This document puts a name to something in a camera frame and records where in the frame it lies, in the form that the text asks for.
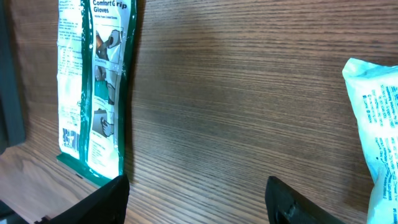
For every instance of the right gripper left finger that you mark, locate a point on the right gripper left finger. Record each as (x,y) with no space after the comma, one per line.
(107,205)

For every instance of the teal toothbrush package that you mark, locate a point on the teal toothbrush package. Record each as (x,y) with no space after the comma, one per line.
(372,90)

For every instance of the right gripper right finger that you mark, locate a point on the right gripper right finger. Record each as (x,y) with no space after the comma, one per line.
(286,205)

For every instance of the green white sponge package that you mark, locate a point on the green white sponge package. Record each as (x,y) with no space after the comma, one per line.
(95,51)

